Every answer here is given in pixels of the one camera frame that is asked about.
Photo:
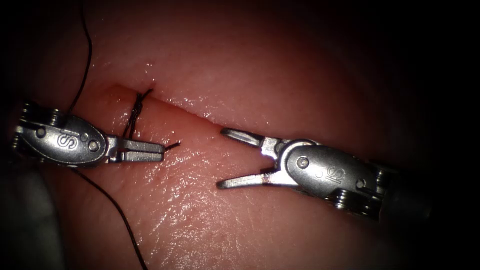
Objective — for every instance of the tissue pad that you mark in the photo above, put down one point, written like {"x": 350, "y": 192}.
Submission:
{"x": 240, "y": 75}

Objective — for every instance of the left arm needle driver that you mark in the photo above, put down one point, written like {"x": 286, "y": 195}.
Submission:
{"x": 63, "y": 140}

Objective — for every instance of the right arm needle driver jaw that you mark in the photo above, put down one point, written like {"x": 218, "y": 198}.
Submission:
{"x": 242, "y": 136}
{"x": 247, "y": 180}

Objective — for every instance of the right arm needle driver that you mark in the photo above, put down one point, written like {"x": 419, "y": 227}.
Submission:
{"x": 326, "y": 170}

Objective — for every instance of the left arm needle driver jaw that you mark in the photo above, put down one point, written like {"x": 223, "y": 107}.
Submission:
{"x": 142, "y": 145}
{"x": 142, "y": 156}

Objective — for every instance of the black stitching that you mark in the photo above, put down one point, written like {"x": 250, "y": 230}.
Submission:
{"x": 135, "y": 112}

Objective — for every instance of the black thread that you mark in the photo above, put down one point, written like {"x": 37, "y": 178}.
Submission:
{"x": 112, "y": 202}

